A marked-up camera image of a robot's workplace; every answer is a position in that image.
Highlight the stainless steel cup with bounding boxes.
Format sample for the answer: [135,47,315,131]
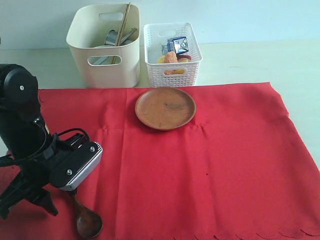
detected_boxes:
[104,30,118,47]

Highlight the yellow cheese wedge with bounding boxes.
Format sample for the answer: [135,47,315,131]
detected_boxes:
[172,69,185,75]

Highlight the red sausage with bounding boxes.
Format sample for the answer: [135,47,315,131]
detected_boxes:
[177,54,192,61]

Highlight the red scalloped tablecloth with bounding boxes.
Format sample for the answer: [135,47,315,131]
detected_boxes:
[0,81,320,240]

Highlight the metal butter knife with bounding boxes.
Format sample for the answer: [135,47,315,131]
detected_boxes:
[98,28,137,48]

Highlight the dark wooden spoon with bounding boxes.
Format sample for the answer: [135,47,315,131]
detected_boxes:
[67,191,103,239]

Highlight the fried chicken nugget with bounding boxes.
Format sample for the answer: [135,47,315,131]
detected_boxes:
[164,51,178,75]

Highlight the yellow lemon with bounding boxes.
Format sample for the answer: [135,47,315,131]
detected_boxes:
[156,55,165,64]

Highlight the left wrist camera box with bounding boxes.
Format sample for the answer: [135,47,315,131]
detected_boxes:
[49,141,103,192]

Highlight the blue white milk carton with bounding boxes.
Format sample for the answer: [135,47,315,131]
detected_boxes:
[161,36,189,55]

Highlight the white perforated plastic basket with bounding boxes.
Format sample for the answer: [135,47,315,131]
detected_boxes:
[143,22,203,87]

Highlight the cream plastic storage bin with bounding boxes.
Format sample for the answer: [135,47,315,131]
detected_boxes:
[66,3,140,88]

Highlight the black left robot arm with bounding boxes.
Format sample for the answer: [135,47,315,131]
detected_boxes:
[0,63,73,219]

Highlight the brown round plate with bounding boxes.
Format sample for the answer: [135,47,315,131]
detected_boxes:
[135,86,197,131]

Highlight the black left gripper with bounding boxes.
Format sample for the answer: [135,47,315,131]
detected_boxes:
[0,144,75,220]

